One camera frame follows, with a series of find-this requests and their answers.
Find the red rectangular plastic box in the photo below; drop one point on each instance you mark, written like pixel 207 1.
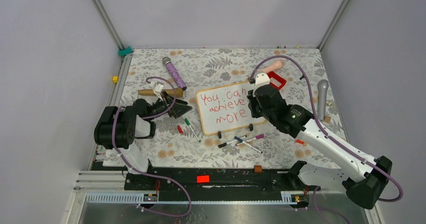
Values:
pixel 276 80

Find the blue capped whiteboard marker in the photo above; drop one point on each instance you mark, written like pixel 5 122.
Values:
pixel 242 142

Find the floral patterned table mat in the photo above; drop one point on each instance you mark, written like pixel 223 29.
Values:
pixel 207 68

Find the red tape label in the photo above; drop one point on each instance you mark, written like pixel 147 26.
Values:
pixel 203 179

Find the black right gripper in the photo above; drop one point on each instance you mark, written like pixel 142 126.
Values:
pixel 252 99

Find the small tan wooden block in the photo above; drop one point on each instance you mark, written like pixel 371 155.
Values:
pixel 327 119

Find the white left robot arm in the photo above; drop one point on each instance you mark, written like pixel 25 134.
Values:
pixel 118 128

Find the teal corner clamp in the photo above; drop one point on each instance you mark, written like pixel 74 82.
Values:
pixel 125 51

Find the yellow framed whiteboard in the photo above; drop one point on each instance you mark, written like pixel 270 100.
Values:
pixel 225 108

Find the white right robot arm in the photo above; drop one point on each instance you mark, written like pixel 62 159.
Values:
pixel 362 177

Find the green capped whiteboard marker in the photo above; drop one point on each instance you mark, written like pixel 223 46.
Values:
pixel 192 129

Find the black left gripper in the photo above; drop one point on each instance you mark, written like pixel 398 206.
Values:
pixel 178 108

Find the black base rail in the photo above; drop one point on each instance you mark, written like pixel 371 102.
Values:
pixel 179 184

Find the purple glitter toy microphone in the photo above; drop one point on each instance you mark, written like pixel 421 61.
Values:
pixel 174 73

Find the brown cylinder block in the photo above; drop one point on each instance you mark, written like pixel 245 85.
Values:
pixel 258 169

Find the pink toy microphone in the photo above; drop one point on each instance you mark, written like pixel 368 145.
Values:
pixel 276 65

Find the red marker cap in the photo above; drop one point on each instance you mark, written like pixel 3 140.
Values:
pixel 180 129

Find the silver toy microphone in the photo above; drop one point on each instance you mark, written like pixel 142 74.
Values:
pixel 322 89

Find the magenta capped whiteboard marker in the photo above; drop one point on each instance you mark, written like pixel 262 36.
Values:
pixel 251 139

